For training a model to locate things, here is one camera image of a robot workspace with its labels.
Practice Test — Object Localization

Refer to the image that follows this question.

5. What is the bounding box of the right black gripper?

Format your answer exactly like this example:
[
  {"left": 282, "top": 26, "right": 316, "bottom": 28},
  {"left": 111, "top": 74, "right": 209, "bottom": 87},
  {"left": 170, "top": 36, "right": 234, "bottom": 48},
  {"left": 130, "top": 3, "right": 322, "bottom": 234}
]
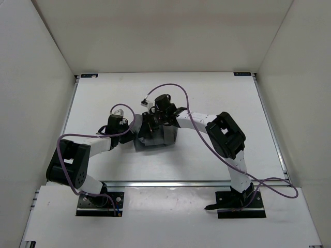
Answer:
[{"left": 138, "top": 112, "right": 167, "bottom": 138}]

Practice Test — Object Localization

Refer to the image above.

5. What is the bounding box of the grey pleated skirt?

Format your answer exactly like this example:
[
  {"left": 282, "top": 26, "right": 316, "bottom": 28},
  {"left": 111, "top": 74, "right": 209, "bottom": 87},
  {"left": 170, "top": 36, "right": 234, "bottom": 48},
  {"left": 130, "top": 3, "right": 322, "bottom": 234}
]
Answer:
[{"left": 131, "top": 114, "right": 178, "bottom": 152}]

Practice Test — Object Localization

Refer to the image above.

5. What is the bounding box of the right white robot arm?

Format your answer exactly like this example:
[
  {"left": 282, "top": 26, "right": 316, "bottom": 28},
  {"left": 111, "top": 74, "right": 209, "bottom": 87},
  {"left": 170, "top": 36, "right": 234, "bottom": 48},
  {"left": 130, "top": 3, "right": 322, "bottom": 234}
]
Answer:
[{"left": 138, "top": 94, "right": 254, "bottom": 207}]

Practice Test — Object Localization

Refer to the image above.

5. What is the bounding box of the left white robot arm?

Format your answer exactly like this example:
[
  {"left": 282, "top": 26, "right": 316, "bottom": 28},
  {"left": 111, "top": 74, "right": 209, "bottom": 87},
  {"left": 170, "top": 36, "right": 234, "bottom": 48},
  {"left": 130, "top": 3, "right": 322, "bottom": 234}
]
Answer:
[{"left": 46, "top": 109, "right": 134, "bottom": 206}]

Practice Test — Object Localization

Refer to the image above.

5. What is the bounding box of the left blue corner label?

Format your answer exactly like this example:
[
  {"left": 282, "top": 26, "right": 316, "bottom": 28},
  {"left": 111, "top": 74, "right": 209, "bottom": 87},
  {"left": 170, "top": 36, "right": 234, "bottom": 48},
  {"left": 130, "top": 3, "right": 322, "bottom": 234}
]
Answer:
[{"left": 80, "top": 73, "right": 98, "bottom": 78}]

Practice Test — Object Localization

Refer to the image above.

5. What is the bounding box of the blue corner label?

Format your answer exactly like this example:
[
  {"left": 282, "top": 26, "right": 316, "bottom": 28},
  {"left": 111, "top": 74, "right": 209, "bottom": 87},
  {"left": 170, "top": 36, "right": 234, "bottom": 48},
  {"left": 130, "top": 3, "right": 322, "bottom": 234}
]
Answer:
[
  {"left": 80, "top": 73, "right": 98, "bottom": 78},
  {"left": 233, "top": 72, "right": 251, "bottom": 76}
]

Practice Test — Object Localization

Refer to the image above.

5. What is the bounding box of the right blue corner label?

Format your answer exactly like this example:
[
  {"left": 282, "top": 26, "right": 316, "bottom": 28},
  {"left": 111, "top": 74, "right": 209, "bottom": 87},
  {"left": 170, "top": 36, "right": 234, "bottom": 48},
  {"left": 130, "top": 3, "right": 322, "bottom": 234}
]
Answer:
[{"left": 233, "top": 72, "right": 251, "bottom": 76}]

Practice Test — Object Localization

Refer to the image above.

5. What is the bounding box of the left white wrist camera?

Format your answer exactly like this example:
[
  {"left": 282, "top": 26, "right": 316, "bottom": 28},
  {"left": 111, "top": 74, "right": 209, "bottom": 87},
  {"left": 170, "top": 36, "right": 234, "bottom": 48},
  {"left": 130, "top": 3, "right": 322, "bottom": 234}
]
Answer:
[{"left": 110, "top": 108, "right": 124, "bottom": 117}]

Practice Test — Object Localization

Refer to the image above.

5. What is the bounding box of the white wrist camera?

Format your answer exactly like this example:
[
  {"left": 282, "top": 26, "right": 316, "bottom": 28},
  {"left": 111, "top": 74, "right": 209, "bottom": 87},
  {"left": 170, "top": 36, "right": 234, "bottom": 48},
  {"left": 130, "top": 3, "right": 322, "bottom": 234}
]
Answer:
[
  {"left": 140, "top": 98, "right": 155, "bottom": 113},
  {"left": 110, "top": 108, "right": 124, "bottom": 117}
]

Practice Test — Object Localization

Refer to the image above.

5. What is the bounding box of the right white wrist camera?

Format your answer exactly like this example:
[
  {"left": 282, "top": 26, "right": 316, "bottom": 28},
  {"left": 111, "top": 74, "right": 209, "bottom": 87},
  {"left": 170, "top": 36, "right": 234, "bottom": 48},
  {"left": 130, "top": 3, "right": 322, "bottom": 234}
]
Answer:
[{"left": 140, "top": 98, "right": 155, "bottom": 113}]

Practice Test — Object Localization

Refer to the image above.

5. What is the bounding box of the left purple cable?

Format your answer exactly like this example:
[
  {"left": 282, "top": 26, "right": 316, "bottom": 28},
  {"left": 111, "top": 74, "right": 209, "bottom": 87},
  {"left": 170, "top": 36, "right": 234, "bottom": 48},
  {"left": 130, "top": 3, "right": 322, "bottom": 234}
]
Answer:
[{"left": 56, "top": 103, "right": 137, "bottom": 216}]

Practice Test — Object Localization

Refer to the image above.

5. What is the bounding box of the purple cable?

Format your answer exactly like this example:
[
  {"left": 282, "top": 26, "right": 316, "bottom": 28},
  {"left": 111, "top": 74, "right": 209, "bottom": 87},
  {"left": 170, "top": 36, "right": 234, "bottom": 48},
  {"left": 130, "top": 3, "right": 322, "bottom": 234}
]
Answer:
[
  {"left": 56, "top": 103, "right": 137, "bottom": 216},
  {"left": 146, "top": 83, "right": 299, "bottom": 212}
]

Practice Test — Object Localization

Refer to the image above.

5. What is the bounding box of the front aluminium table rail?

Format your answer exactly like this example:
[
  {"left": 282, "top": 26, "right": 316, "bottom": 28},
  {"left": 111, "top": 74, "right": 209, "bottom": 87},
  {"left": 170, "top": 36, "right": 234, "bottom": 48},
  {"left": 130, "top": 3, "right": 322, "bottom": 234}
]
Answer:
[{"left": 104, "top": 180, "right": 231, "bottom": 188}]

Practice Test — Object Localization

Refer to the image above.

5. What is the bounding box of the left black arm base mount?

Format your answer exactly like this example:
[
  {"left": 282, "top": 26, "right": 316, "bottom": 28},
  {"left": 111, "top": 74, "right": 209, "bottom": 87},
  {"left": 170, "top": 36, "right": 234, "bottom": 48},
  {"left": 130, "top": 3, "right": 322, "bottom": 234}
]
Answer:
[{"left": 76, "top": 191, "right": 125, "bottom": 218}]

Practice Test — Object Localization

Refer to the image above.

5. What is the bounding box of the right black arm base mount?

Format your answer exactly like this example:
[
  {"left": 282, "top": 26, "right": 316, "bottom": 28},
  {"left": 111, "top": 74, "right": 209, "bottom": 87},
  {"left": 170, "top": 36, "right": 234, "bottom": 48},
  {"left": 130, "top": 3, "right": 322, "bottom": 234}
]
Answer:
[{"left": 204, "top": 191, "right": 266, "bottom": 219}]

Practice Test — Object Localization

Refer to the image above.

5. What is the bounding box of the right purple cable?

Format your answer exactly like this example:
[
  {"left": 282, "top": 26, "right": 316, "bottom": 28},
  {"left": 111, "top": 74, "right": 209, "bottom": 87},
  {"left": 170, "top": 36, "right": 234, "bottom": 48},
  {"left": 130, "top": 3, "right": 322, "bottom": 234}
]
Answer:
[{"left": 146, "top": 83, "right": 299, "bottom": 212}]

